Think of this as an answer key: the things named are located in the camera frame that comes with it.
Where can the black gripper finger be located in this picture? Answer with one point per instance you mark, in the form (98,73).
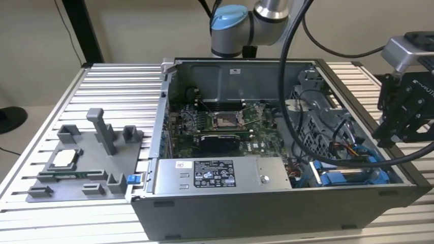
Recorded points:
(391,122)
(420,130)

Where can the hard disk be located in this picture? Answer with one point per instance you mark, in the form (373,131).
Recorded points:
(353,172)

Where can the grey metal disk bay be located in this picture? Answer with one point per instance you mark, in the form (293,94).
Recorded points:
(318,119)

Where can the green motherboard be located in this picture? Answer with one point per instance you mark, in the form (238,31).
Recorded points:
(265,137)

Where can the CPU socket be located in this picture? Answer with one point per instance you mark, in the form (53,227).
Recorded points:
(225,119)

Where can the dark grey PC case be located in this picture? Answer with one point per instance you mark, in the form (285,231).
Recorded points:
(272,213)

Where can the black graphics card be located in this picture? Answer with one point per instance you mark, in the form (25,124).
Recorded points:
(218,145)

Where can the silver power supply unit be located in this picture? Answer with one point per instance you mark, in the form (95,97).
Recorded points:
(170,178)

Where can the blue case latch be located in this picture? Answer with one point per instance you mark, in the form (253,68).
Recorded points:
(133,179)

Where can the grey parts rack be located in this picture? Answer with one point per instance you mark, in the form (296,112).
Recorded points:
(91,157)

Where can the silver CPU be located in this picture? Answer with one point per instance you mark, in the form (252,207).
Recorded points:
(65,158)

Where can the black round stand base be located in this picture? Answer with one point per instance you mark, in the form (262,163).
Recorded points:
(10,119)

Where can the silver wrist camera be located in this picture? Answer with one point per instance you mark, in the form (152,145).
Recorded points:
(400,53)

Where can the black upright post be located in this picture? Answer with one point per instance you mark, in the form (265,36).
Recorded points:
(85,30)

